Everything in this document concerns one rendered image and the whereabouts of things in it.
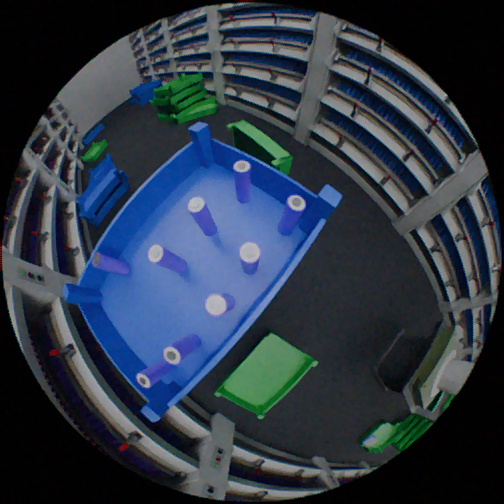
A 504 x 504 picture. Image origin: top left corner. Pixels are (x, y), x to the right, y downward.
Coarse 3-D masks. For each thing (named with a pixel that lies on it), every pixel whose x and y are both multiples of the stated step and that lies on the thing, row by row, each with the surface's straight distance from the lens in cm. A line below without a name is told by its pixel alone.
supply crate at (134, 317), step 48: (192, 144) 26; (144, 192) 24; (192, 192) 26; (288, 192) 21; (336, 192) 17; (144, 240) 26; (192, 240) 22; (240, 240) 21; (288, 240) 22; (96, 288) 30; (144, 288) 24; (192, 288) 21; (240, 288) 20; (96, 336) 25; (144, 336) 25; (240, 336) 15; (192, 384) 18
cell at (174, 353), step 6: (186, 336) 20; (192, 336) 20; (174, 342) 17; (180, 342) 17; (186, 342) 18; (192, 342) 19; (198, 342) 21; (168, 348) 16; (174, 348) 16; (180, 348) 16; (186, 348) 17; (192, 348) 19; (168, 354) 16; (174, 354) 16; (180, 354) 16; (186, 354) 17; (168, 360) 17; (174, 360) 16; (180, 360) 16
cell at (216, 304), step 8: (208, 296) 14; (216, 296) 14; (224, 296) 15; (208, 304) 14; (216, 304) 14; (224, 304) 14; (232, 304) 18; (208, 312) 14; (216, 312) 14; (224, 312) 14
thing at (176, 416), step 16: (80, 320) 77; (80, 336) 74; (96, 352) 69; (112, 368) 66; (112, 384) 69; (128, 384) 65; (128, 400) 70; (144, 400) 66; (144, 416) 68; (176, 416) 66; (192, 416) 68; (160, 432) 70; (176, 432) 67; (192, 432) 69; (208, 432) 68; (176, 448) 76; (192, 448) 70
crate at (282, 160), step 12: (240, 120) 78; (240, 132) 81; (252, 132) 70; (240, 144) 86; (252, 144) 79; (264, 144) 64; (276, 144) 64; (252, 156) 84; (264, 156) 75; (276, 156) 59; (288, 156) 60; (276, 168) 71; (288, 168) 64
